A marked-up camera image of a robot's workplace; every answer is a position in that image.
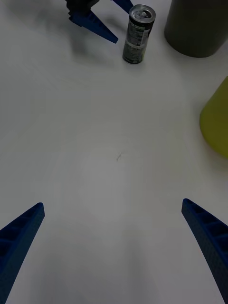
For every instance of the yellow-green plastic waste bin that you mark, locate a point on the yellow-green plastic waste bin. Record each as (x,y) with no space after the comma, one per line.
(217,123)

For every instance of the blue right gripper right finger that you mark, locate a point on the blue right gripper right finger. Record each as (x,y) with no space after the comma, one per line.
(209,235)

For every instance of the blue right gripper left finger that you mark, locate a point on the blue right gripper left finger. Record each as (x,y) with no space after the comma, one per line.
(21,237)

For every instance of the black drink can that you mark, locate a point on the black drink can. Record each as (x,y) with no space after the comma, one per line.
(137,38)

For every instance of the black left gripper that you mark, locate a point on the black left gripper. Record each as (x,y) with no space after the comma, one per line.
(79,6)

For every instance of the grey plastic waste bin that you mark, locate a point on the grey plastic waste bin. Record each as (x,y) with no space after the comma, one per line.
(194,26)

